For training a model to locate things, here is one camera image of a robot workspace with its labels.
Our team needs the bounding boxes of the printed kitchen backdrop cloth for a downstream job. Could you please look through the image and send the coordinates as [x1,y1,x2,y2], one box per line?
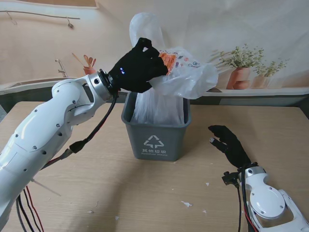
[0,0,309,107]

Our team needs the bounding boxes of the grey plastic waste bin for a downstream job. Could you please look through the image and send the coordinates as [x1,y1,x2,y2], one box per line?
[121,90,193,162]

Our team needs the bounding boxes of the black red right arm cable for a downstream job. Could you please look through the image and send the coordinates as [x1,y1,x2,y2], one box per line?
[235,169,256,232]

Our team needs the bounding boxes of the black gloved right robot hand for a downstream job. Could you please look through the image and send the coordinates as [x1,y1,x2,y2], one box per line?
[208,125,252,169]

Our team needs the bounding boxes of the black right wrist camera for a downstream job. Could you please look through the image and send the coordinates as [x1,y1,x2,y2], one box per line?
[222,171,239,188]

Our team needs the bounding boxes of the black red arm cable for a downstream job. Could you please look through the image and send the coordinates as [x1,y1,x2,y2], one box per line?
[235,169,256,232]
[14,89,121,232]

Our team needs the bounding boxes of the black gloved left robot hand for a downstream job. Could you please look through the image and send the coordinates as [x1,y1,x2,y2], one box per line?
[106,37,169,94]

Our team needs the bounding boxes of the black red left arm cable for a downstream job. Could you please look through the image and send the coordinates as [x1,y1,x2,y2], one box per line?
[14,89,121,232]

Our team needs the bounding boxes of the white plastic garbage bag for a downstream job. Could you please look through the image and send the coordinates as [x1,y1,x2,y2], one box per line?
[129,12,219,125]

